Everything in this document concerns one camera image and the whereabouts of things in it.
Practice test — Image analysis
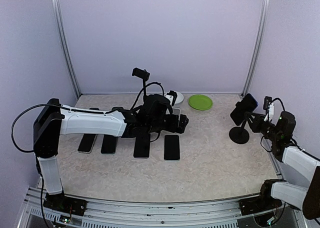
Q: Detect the green plate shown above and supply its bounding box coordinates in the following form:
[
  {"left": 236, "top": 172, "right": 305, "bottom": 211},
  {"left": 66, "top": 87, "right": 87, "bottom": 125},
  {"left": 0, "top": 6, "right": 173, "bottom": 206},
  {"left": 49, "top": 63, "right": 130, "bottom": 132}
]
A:
[{"left": 188, "top": 94, "right": 213, "bottom": 111}]

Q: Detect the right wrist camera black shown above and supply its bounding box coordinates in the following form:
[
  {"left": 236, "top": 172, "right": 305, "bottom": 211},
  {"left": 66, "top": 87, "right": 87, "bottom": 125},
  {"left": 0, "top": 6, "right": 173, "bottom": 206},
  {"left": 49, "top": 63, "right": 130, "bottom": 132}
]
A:
[{"left": 263, "top": 96, "right": 272, "bottom": 111}]

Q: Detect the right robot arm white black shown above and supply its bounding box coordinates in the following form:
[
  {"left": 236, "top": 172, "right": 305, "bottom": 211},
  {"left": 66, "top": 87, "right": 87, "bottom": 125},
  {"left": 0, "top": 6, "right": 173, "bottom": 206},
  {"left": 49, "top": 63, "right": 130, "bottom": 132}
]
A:
[{"left": 244, "top": 111, "right": 320, "bottom": 220}]

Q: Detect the tall black clamp phone mount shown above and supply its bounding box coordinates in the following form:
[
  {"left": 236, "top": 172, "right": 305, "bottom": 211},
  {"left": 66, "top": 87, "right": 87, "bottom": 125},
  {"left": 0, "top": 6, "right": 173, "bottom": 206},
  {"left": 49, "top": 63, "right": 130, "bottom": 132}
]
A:
[{"left": 132, "top": 67, "right": 150, "bottom": 100}]

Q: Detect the left aluminium frame post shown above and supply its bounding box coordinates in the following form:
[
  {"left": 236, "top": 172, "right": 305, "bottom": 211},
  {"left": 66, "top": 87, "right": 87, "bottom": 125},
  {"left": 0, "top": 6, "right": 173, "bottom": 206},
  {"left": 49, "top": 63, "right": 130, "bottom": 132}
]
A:
[{"left": 51, "top": 0, "right": 82, "bottom": 99}]

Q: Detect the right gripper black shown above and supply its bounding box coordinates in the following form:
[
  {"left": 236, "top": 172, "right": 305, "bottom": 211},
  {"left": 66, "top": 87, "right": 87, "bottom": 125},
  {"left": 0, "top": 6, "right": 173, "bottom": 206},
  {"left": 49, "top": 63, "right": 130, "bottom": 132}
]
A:
[{"left": 244, "top": 111, "right": 281, "bottom": 142}]

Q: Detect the black phone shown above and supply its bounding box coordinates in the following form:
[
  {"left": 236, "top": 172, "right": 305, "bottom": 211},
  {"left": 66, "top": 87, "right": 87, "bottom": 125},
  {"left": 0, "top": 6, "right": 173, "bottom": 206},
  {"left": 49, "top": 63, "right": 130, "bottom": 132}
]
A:
[
  {"left": 230, "top": 93, "right": 259, "bottom": 126},
  {"left": 100, "top": 135, "right": 118, "bottom": 155},
  {"left": 133, "top": 133, "right": 151, "bottom": 159}
]

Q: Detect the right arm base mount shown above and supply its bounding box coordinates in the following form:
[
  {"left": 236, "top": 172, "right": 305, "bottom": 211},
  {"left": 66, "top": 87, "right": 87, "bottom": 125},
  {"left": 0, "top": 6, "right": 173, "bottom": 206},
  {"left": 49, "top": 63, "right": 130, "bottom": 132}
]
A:
[{"left": 238, "top": 179, "right": 284, "bottom": 216}]

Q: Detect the aluminium frame post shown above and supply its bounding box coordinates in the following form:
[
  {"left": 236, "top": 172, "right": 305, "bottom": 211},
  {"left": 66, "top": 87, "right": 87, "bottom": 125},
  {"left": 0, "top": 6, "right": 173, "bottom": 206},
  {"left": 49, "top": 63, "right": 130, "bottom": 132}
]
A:
[
  {"left": 51, "top": 0, "right": 82, "bottom": 99},
  {"left": 241, "top": 0, "right": 270, "bottom": 97}
]

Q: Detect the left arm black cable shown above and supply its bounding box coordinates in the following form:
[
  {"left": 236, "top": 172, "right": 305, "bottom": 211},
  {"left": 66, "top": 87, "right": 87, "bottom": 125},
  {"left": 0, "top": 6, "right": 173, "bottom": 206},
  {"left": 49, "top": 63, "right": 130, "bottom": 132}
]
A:
[{"left": 10, "top": 81, "right": 167, "bottom": 154}]

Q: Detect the white desktop phone stand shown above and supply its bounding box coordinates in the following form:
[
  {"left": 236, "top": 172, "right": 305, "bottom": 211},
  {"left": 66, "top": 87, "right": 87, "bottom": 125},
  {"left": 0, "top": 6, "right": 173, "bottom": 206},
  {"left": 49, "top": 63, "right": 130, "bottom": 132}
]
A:
[{"left": 172, "top": 107, "right": 181, "bottom": 116}]

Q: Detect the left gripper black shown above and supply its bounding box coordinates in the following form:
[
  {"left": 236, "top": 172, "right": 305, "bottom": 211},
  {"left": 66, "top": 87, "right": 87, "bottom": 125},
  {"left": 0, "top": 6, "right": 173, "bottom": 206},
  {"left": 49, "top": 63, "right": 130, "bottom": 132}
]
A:
[{"left": 147, "top": 114, "right": 189, "bottom": 134}]

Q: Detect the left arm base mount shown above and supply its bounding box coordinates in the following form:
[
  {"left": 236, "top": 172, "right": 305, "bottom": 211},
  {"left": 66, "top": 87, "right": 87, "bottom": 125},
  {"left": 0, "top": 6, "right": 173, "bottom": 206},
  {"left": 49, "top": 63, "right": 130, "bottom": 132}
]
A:
[{"left": 43, "top": 192, "right": 87, "bottom": 217}]

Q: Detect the phone with clear case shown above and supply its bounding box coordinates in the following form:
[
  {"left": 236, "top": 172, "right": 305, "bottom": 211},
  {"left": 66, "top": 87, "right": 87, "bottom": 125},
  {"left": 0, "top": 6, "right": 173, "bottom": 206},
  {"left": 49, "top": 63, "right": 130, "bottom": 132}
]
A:
[{"left": 77, "top": 134, "right": 97, "bottom": 154}]

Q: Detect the black round base stand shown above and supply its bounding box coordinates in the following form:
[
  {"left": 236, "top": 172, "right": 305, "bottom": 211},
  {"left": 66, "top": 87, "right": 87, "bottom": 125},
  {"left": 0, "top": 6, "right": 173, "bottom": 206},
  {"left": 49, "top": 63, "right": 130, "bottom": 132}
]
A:
[{"left": 228, "top": 118, "right": 250, "bottom": 145}]

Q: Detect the right aluminium frame post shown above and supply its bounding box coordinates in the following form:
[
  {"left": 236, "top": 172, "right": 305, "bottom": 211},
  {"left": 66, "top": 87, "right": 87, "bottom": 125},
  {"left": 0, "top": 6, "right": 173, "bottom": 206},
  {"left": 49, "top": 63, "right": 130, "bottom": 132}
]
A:
[{"left": 241, "top": 0, "right": 270, "bottom": 97}]

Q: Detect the white ceramic bowl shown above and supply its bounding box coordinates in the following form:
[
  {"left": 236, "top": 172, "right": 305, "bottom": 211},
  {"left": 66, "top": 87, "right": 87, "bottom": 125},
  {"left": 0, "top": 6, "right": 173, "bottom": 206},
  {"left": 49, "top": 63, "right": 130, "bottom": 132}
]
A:
[{"left": 172, "top": 91, "right": 184, "bottom": 108}]

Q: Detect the dark grey folding phone stand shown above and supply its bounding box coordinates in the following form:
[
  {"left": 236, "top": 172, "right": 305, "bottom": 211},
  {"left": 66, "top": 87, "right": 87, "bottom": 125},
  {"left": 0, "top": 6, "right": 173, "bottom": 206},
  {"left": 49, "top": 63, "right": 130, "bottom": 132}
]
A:
[{"left": 89, "top": 107, "right": 100, "bottom": 111}]

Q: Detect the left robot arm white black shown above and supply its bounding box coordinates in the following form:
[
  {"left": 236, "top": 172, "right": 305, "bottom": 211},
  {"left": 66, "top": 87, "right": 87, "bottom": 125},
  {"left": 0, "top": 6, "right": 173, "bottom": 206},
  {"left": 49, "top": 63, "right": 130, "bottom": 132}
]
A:
[{"left": 33, "top": 94, "right": 189, "bottom": 211}]

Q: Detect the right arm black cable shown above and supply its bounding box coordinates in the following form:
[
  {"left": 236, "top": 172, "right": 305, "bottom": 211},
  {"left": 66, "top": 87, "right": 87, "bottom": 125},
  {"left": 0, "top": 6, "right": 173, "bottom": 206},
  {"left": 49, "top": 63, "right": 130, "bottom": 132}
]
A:
[{"left": 259, "top": 97, "right": 320, "bottom": 161}]

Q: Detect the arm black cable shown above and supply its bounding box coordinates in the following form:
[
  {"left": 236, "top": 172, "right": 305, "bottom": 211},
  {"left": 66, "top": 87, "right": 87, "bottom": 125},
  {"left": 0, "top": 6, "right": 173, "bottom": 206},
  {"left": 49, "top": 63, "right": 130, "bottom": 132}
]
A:
[
  {"left": 10, "top": 81, "right": 167, "bottom": 154},
  {"left": 259, "top": 97, "right": 320, "bottom": 161}
]

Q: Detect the front aluminium rail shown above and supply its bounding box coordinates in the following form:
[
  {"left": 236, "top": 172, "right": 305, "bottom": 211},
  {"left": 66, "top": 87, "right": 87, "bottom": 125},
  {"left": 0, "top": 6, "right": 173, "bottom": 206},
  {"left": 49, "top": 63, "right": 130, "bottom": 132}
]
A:
[{"left": 14, "top": 187, "right": 308, "bottom": 228}]

